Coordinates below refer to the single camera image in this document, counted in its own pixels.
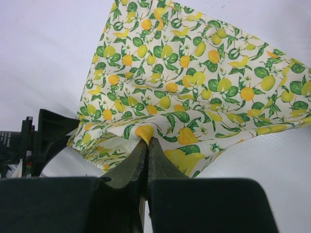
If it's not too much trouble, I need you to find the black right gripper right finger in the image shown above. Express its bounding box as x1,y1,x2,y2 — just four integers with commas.
148,138,276,233

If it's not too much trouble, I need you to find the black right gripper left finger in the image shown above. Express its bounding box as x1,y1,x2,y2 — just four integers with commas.
0,141,147,233

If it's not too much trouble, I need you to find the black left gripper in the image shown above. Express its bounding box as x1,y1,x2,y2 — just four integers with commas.
0,109,80,179

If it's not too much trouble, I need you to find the lemon print skirt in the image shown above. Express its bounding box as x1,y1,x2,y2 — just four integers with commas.
68,0,311,178

